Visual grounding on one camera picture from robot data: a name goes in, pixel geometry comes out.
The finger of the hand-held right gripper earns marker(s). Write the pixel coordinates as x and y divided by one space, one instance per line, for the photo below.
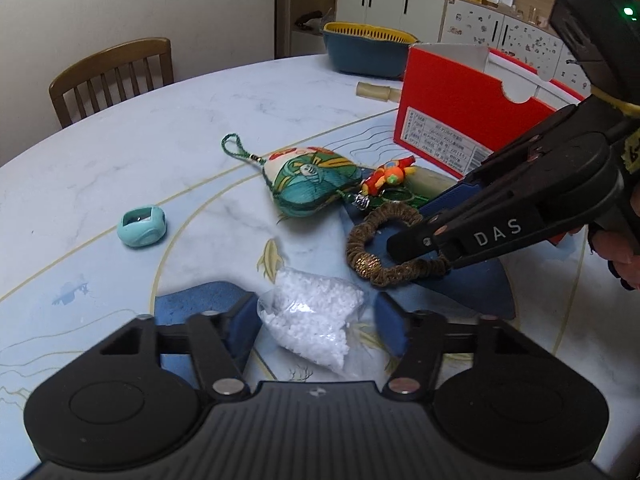
415 245
450 201

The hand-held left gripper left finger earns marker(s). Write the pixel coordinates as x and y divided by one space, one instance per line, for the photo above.
241 325

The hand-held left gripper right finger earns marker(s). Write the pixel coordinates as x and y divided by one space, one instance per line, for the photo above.
392 325

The brown hair scrunchie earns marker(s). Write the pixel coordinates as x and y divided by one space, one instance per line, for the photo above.
357 255

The bag of white beads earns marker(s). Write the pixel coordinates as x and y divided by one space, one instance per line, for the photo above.
310 310

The red cardboard shoe box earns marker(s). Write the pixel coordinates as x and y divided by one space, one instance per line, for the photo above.
440 95

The green embroidered sachet pouch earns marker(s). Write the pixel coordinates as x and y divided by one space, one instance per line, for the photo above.
305 182

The person's right hand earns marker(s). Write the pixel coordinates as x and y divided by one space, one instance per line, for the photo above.
620 252

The cream cylinder tube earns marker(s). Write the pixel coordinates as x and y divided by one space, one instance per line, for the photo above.
377 91

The yellow and blue colander basket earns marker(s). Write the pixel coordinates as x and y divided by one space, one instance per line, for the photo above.
365 55

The wooden chair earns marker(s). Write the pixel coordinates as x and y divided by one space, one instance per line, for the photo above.
110 57

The white wall cabinet unit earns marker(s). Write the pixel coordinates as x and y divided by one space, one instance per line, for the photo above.
385 5

